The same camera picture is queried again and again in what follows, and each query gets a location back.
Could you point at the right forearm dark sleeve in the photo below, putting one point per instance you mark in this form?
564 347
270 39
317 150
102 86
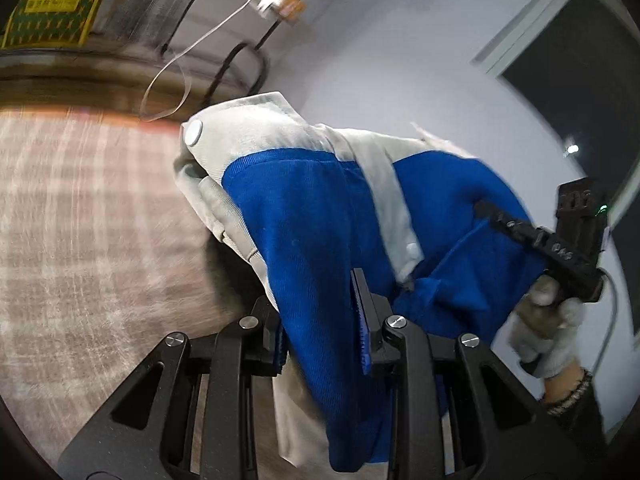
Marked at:
569 398

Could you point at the yellow green storage box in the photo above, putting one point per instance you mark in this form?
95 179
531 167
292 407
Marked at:
49 24

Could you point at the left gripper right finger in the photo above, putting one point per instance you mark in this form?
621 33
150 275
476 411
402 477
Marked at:
378 356

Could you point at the black clothes rack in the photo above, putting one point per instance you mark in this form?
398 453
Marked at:
103 74

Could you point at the white and blue jacket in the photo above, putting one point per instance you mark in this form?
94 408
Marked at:
303 205

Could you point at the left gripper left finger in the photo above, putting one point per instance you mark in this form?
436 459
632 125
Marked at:
265 344

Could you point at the white clip desk lamp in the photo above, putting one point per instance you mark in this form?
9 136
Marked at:
247 27

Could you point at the grey plaid hanging coat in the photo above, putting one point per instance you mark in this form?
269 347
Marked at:
148 24

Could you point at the right gloved hand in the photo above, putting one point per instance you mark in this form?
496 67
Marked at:
545 328

